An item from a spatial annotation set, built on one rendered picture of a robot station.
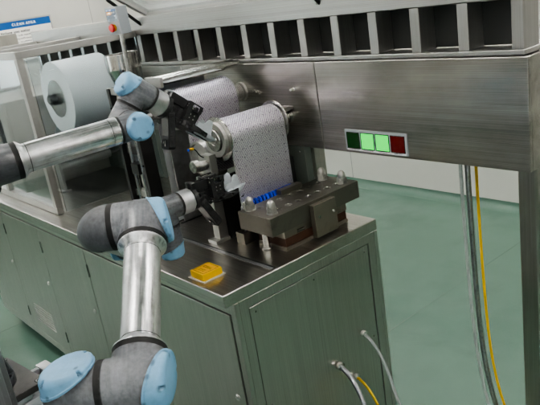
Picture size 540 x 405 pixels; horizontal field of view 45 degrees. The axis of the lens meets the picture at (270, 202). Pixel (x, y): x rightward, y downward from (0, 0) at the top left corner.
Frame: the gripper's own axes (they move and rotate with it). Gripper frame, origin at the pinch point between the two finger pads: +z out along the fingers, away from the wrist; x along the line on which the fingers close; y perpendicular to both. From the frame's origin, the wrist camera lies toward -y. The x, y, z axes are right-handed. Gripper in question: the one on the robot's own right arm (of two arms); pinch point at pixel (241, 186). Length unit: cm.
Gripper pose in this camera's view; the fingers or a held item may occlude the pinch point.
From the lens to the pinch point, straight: 212.5
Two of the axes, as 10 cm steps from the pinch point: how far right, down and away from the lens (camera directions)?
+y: -1.5, -9.4, -3.1
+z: 7.4, -3.2, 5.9
